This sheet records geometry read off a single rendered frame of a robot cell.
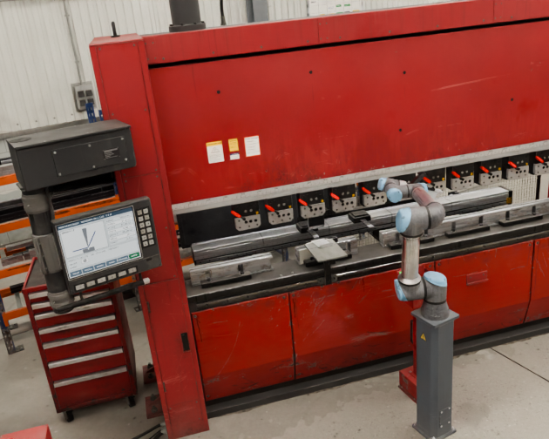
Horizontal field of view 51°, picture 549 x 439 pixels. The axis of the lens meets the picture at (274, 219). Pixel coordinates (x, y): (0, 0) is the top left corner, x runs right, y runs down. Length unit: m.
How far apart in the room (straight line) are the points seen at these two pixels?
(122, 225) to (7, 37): 4.55
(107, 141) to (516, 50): 2.44
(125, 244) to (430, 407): 1.88
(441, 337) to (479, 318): 1.04
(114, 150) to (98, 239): 0.41
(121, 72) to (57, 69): 4.26
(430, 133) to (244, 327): 1.61
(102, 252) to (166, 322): 0.71
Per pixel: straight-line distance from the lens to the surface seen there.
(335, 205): 3.46
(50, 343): 3.74
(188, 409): 3.63
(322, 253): 3.37
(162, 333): 3.31
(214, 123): 3.16
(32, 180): 2.64
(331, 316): 3.64
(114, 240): 2.76
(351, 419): 3.71
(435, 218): 2.83
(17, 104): 7.08
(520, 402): 3.93
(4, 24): 7.05
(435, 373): 3.30
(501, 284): 4.15
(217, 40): 3.10
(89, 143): 2.65
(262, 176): 3.28
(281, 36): 3.17
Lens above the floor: 2.42
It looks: 21 degrees down
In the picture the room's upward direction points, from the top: 6 degrees counter-clockwise
